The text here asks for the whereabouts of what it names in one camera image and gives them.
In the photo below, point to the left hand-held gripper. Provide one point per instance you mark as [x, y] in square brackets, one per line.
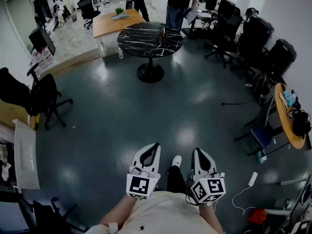
[140, 185]

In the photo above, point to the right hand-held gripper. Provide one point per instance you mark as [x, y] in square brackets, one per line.
[209, 189]

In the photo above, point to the dark pen holder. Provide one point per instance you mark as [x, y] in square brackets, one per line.
[163, 39]

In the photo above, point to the red pen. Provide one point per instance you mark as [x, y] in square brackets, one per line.
[164, 31]

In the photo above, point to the person's left forearm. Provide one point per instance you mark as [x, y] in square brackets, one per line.
[119, 209]

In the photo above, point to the person's right forearm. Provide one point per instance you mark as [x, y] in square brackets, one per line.
[209, 218]

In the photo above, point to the person's white shoe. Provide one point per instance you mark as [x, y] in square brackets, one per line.
[177, 160]

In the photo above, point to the person's black trouser leg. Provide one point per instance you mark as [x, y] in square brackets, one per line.
[176, 180]

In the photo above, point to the white power strip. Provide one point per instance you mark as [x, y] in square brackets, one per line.
[253, 178]

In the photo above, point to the person's beige shirt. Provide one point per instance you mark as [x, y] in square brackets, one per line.
[165, 213]

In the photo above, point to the blue seat chair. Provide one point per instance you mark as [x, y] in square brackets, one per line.
[264, 130]

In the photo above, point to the red box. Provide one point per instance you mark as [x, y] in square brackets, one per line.
[257, 216]

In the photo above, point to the round wooden side table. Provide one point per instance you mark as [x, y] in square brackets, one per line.
[282, 116]

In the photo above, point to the black bag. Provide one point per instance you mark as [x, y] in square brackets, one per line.
[301, 124]

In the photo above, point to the small clear water bottle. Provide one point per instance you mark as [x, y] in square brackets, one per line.
[121, 53]

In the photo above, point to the blue cloth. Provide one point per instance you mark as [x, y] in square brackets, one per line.
[288, 97]

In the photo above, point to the round black marble table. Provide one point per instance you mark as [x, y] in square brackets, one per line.
[143, 39]

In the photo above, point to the white flat board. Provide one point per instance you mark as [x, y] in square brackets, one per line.
[26, 155]

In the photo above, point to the black office chair with armrests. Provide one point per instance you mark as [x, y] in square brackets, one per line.
[36, 94]

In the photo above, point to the tall black bin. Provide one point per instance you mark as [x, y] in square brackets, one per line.
[282, 57]

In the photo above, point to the rectangular wooden table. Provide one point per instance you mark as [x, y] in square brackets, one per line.
[109, 24]

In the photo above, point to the large water bottle red label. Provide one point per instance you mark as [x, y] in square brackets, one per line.
[42, 62]
[36, 57]
[48, 55]

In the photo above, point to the grey flat tray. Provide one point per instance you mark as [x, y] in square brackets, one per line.
[120, 16]

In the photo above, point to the small green potted plant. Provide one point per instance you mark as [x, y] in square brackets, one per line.
[119, 10]

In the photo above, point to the black mesh office chair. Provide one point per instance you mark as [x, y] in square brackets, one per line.
[87, 8]

